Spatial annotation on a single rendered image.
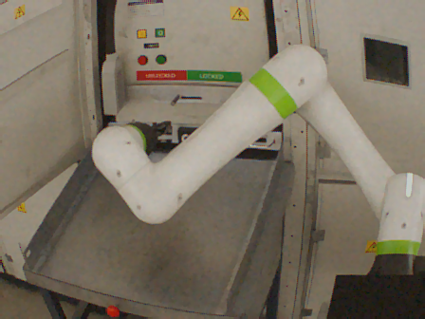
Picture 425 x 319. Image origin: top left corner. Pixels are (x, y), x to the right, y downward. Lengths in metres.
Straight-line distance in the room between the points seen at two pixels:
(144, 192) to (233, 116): 0.23
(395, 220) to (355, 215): 0.72
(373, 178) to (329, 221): 0.56
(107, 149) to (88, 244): 0.36
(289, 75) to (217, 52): 0.52
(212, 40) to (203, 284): 0.72
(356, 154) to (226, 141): 0.32
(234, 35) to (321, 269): 0.83
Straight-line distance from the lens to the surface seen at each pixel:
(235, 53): 1.81
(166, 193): 1.33
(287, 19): 1.69
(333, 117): 1.47
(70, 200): 1.79
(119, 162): 1.33
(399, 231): 1.22
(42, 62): 1.82
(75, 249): 1.60
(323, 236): 1.99
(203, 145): 1.33
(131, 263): 1.53
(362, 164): 1.44
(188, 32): 1.82
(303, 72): 1.34
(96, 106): 1.99
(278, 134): 1.88
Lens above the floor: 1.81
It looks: 30 degrees down
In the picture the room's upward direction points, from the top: 4 degrees counter-clockwise
